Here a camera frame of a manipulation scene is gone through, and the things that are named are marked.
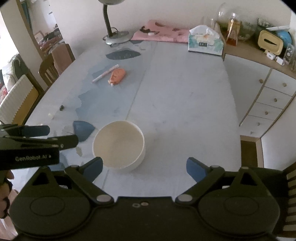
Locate white ceramic bowl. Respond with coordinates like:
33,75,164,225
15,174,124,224
92,120,146,173

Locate person's left hand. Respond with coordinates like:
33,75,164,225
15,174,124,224
0,170,14,219

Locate white cushioned chair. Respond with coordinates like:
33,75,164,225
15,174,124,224
1,75,39,125

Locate wooden chair with pink towel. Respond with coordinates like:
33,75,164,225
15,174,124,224
39,43,76,87

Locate white drawer cabinet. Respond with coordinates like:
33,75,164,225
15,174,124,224
223,44,295,138

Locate orange correction tape dispenser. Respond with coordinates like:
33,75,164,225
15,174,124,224
108,68,126,86

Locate pink white pen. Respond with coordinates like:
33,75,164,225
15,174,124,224
92,64,119,83

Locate grey desk lamp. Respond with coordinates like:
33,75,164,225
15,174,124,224
97,0,136,45

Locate white charger adapter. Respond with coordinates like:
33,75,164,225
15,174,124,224
266,51,285,66

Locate tissue box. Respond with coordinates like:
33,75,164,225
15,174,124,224
188,25,224,56

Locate yellow tissue holder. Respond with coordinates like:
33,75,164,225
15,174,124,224
257,30,283,56

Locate pink cloth on table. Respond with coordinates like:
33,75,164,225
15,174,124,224
132,20,189,43

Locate glass jar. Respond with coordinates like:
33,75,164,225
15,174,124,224
215,3,257,46

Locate blue globe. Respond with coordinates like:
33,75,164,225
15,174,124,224
276,30,292,48

